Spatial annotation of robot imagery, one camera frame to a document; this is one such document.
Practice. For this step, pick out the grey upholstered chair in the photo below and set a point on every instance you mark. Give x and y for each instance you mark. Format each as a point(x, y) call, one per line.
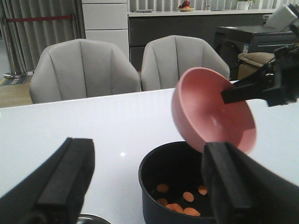
point(167, 58)
point(82, 68)

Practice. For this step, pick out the pink bowl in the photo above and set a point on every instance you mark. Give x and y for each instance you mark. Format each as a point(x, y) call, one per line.
point(201, 116)

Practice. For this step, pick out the grey counter with white top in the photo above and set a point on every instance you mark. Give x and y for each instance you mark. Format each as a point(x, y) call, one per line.
point(143, 29)

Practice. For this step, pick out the red barrier belt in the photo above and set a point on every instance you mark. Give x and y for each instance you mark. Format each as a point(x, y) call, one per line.
point(50, 18)

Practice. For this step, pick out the fruit plate on counter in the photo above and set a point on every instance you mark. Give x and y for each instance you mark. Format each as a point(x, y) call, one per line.
point(185, 6)

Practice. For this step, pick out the potted plant on counter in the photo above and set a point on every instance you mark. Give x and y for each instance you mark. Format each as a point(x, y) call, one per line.
point(243, 4)

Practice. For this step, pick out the beige cushion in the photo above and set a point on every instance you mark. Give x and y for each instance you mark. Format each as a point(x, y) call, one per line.
point(256, 59)

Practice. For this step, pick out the dark washing machine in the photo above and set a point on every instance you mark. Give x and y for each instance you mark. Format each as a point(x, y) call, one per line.
point(229, 42)

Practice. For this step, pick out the glass lid with blue knob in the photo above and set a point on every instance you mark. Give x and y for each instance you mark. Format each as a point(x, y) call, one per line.
point(85, 218)

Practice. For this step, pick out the dark blue saucepan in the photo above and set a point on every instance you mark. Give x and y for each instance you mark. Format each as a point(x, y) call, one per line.
point(175, 164)

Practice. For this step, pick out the right grey upholstered chair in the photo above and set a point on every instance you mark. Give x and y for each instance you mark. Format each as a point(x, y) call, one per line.
point(167, 58)

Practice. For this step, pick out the left grey upholstered chair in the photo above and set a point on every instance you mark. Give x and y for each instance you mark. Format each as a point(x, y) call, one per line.
point(82, 68)

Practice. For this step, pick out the white cabinet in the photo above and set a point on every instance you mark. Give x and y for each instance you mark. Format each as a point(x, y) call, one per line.
point(107, 20)

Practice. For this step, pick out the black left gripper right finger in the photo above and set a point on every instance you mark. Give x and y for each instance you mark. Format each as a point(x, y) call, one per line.
point(244, 192)

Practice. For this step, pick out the stanchion post with base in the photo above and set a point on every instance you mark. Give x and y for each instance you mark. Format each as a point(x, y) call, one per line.
point(15, 71)

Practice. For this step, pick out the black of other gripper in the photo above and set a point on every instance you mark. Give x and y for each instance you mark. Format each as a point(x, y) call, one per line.
point(276, 82)

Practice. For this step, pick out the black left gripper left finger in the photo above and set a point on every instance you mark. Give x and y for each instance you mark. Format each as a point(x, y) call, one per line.
point(54, 193)

